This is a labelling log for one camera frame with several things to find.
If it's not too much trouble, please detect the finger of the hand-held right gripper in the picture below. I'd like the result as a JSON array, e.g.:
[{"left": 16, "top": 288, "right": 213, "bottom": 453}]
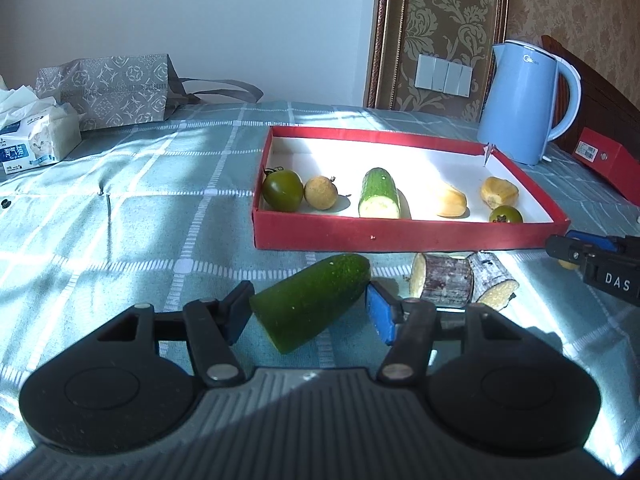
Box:
[
  {"left": 545, "top": 234, "right": 623, "bottom": 270},
  {"left": 565, "top": 230, "right": 640, "bottom": 251}
]

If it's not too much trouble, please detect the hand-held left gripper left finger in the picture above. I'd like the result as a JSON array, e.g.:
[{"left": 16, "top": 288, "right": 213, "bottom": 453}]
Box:
[{"left": 95, "top": 280, "right": 256, "bottom": 388}]

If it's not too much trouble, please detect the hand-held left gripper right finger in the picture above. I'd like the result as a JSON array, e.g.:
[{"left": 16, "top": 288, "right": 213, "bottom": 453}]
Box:
[{"left": 365, "top": 281, "right": 543, "bottom": 388}]

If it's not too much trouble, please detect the small green tomato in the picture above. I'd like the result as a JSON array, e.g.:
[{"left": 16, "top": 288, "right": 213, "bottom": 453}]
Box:
[{"left": 489, "top": 205, "right": 524, "bottom": 225}]

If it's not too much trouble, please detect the dark green cucumber piece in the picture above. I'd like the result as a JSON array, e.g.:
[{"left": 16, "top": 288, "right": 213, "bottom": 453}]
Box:
[{"left": 249, "top": 253, "right": 372, "bottom": 355}]

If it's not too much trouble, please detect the large green tomato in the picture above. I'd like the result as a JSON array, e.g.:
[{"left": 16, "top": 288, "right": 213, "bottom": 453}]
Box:
[{"left": 261, "top": 167, "right": 305, "bottom": 212}]

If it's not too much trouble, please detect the tan longan fruit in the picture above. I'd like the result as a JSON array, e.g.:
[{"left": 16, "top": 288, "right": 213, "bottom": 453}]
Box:
[{"left": 304, "top": 175, "right": 339, "bottom": 211}]

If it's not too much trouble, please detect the red cardboard tray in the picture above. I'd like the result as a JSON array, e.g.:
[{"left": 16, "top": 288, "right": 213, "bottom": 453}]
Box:
[{"left": 251, "top": 125, "right": 572, "bottom": 251}]

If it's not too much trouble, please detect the sugarcane piece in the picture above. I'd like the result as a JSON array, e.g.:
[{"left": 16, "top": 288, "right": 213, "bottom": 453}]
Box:
[
  {"left": 467, "top": 251, "right": 519, "bottom": 311},
  {"left": 409, "top": 252, "right": 475, "bottom": 308}
]

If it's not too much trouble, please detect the red box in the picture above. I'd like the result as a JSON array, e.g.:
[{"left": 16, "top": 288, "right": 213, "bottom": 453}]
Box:
[{"left": 571, "top": 127, "right": 640, "bottom": 206}]

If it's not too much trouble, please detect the light green cucumber piece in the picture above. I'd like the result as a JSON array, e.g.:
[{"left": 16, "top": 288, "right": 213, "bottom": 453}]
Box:
[{"left": 358, "top": 167, "right": 402, "bottom": 220}]

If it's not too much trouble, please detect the wooden chair back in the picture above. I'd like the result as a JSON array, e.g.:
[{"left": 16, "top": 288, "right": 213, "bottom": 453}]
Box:
[{"left": 540, "top": 35, "right": 640, "bottom": 161}]

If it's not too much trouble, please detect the teal checked bedsheet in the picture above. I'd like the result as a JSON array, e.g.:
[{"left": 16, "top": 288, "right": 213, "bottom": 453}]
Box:
[{"left": 0, "top": 102, "right": 640, "bottom": 480}]

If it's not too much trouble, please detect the blue electric kettle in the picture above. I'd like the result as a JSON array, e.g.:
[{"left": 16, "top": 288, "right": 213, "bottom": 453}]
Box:
[{"left": 476, "top": 40, "right": 582, "bottom": 166}]

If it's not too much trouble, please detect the grey patterned paper bag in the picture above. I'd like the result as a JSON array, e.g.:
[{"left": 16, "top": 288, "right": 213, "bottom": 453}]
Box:
[{"left": 35, "top": 53, "right": 264, "bottom": 132}]

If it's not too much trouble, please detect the white tissue pack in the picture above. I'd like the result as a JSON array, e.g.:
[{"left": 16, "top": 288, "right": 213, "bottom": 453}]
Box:
[{"left": 0, "top": 75, "right": 83, "bottom": 176}]

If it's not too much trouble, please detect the white wall switch panel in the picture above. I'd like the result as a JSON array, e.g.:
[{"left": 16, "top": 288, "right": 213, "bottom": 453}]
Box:
[{"left": 416, "top": 54, "right": 473, "bottom": 97}]

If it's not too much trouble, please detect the ornate wall panel frame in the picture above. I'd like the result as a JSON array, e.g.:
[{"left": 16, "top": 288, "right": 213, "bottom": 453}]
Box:
[{"left": 364, "top": 0, "right": 516, "bottom": 121}]

